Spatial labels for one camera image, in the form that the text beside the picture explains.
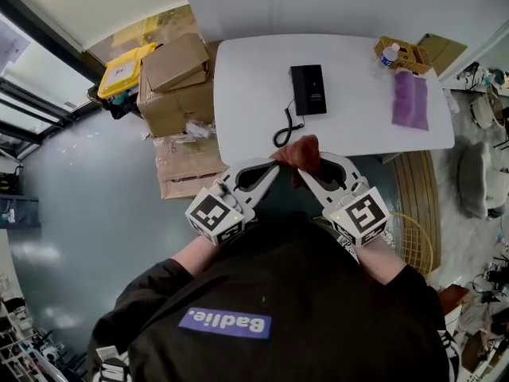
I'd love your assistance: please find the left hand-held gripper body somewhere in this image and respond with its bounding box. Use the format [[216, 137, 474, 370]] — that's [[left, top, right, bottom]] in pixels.
[[185, 177, 256, 247]]

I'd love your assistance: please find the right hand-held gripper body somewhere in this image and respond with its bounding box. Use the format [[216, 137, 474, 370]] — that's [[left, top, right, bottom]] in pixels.
[[321, 175, 391, 248]]

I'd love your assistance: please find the reddish brown cloth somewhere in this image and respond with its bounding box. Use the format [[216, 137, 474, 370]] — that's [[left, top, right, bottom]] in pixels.
[[269, 134, 322, 189]]

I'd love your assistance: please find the black desk phone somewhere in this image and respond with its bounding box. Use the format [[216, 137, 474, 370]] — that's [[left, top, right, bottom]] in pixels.
[[289, 64, 328, 117]]

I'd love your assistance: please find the person's right forearm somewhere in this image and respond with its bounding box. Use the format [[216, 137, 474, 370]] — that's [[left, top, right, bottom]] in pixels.
[[355, 233, 409, 287]]

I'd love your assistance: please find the person's left forearm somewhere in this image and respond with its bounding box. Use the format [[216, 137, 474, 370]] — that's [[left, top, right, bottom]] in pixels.
[[170, 235, 219, 283]]

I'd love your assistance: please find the white desk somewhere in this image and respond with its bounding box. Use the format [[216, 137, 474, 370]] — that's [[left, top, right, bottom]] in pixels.
[[212, 33, 456, 166]]

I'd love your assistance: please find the purple fluffy cloth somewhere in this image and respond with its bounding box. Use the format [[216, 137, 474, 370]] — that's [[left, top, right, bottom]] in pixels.
[[390, 70, 431, 132]]

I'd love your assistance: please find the flattened taped cardboard box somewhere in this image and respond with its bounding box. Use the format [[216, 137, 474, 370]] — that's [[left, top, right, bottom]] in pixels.
[[153, 134, 228, 201]]

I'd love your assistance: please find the crumpled white paper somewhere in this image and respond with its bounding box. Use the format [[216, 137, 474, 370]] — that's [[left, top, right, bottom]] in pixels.
[[183, 119, 216, 139]]

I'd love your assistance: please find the wooden slatted bench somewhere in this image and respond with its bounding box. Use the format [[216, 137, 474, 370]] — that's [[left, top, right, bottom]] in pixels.
[[392, 150, 441, 275]]

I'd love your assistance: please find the large brown cardboard box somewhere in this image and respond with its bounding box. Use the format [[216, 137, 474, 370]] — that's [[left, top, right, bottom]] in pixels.
[[136, 78, 218, 138]]

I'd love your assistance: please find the person's black top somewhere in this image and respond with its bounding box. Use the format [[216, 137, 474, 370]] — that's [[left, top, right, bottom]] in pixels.
[[85, 210, 463, 382]]

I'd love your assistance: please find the clear plastic water bottle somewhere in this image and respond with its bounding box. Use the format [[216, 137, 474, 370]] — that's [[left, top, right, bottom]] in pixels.
[[377, 42, 402, 69]]

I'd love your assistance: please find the grey fluffy chair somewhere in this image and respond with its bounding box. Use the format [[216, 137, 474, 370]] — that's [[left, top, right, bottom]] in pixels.
[[456, 141, 491, 219]]

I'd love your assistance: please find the small brown cardboard box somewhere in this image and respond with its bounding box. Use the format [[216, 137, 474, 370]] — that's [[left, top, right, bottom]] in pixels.
[[140, 33, 211, 94]]

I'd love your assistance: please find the flat brown cardboard sheet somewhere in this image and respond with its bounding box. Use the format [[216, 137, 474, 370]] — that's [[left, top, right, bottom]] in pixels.
[[416, 33, 468, 77]]

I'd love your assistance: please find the yellow plastic bin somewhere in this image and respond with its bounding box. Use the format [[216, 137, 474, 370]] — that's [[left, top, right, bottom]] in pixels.
[[97, 42, 159, 99]]

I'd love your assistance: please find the black coiled phone cord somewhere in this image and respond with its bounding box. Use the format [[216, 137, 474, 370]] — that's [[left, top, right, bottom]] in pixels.
[[272, 97, 305, 149]]

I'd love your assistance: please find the yellow wire chair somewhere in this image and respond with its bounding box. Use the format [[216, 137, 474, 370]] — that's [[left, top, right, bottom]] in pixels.
[[389, 210, 435, 279]]

